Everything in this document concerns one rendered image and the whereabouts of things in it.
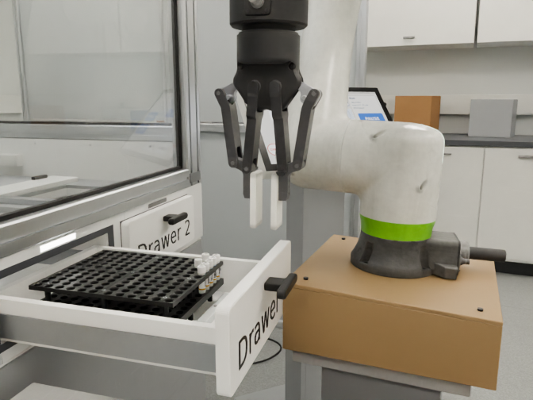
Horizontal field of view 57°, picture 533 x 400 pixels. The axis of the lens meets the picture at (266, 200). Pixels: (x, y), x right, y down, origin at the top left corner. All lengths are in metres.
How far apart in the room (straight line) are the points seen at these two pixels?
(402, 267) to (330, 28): 0.43
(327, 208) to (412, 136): 0.85
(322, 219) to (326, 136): 0.80
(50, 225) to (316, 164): 0.44
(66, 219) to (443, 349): 0.61
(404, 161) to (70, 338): 0.55
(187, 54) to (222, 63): 1.28
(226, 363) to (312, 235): 1.07
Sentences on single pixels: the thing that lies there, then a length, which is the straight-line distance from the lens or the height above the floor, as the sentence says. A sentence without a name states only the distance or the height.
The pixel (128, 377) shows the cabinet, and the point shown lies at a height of 0.61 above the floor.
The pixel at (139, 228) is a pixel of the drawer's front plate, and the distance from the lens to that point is 0.99.
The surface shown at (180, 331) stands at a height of 0.88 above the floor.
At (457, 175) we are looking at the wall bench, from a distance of 3.54.
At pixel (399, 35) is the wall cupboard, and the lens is 3.91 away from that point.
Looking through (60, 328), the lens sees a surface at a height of 0.87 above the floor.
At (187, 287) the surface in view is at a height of 0.90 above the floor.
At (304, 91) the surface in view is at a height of 1.16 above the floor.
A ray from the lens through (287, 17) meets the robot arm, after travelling 0.57.
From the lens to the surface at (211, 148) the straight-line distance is 2.55.
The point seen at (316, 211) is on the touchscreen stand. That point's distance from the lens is 1.60.
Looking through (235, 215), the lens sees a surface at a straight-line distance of 2.54.
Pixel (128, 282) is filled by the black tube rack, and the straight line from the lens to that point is 0.74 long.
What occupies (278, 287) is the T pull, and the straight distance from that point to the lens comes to 0.67.
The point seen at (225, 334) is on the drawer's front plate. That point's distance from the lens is 0.57.
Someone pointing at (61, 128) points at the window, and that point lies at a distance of 0.85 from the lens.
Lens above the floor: 1.15
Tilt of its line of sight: 11 degrees down
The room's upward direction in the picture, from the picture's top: straight up
